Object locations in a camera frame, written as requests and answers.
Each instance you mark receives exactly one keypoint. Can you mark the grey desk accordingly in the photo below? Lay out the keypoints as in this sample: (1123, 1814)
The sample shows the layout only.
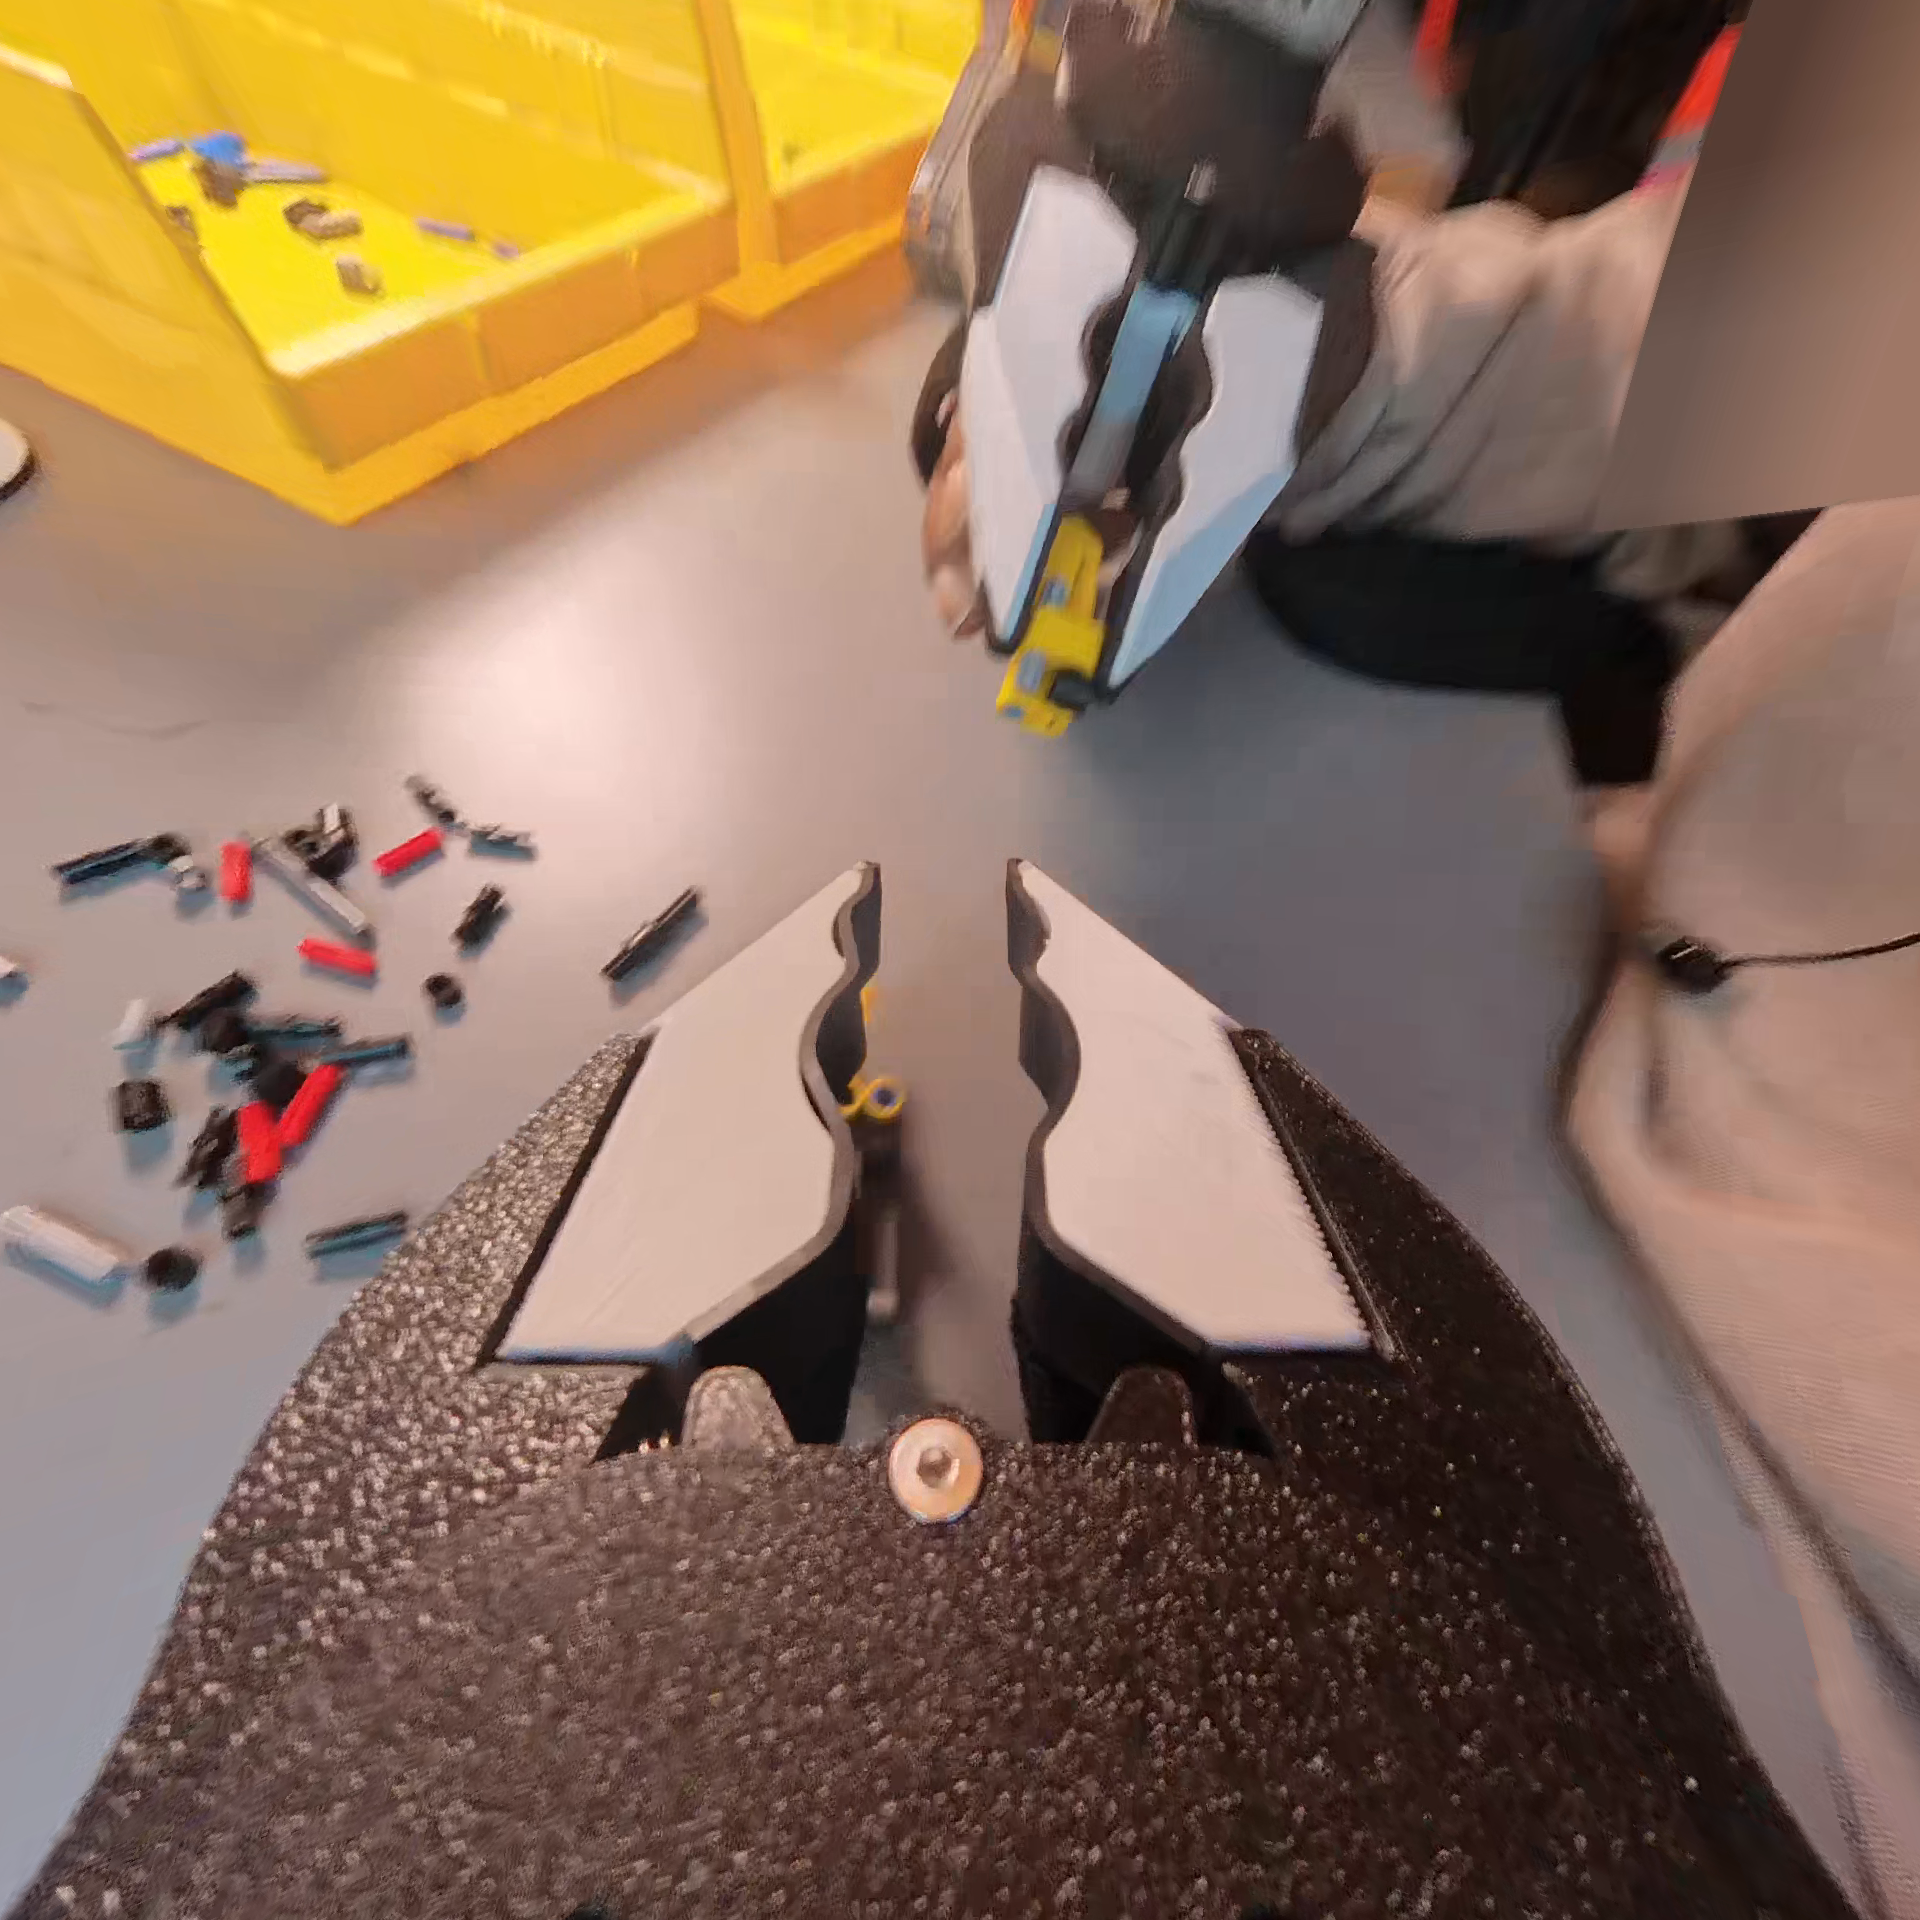
(689, 664)

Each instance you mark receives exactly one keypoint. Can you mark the yellow plastic bin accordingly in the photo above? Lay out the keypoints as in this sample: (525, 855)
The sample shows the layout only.
(838, 152)
(451, 361)

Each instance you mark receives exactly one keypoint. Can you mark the small yellow building piece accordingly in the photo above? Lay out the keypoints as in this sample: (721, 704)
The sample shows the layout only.
(875, 1098)

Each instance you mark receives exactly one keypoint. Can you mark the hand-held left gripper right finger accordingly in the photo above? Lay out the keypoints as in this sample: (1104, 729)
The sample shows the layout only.
(1170, 1200)

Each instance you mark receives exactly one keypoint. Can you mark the blue grey pieces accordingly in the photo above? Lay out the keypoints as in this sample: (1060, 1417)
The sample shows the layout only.
(314, 215)

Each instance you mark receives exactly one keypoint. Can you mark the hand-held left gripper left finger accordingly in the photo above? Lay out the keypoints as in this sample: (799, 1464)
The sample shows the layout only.
(672, 1200)

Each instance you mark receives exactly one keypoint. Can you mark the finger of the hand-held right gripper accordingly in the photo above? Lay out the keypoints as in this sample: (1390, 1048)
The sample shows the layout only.
(1039, 361)
(1236, 419)

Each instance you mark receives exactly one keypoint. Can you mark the person's torso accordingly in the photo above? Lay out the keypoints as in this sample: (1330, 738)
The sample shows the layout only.
(1803, 1200)

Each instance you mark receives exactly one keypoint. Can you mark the pile of black red pieces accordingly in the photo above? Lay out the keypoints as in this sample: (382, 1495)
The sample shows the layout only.
(256, 1124)

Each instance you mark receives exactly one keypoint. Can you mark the person's right forearm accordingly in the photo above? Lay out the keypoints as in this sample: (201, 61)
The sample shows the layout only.
(1471, 380)

